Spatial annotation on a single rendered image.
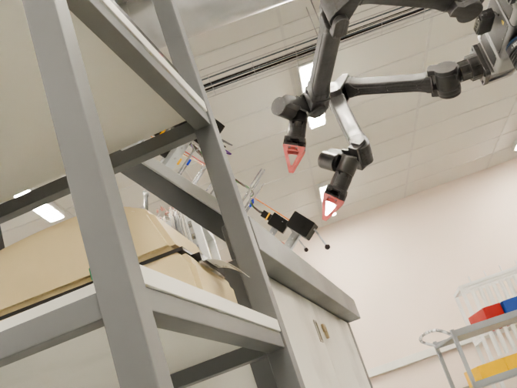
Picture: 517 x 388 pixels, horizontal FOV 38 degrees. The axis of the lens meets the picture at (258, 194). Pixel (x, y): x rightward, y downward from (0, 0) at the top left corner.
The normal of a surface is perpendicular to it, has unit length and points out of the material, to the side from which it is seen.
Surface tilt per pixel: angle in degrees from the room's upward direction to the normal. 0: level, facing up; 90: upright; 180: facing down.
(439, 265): 90
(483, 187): 90
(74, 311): 90
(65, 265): 90
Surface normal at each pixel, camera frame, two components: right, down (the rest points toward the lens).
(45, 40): -0.27, -0.25
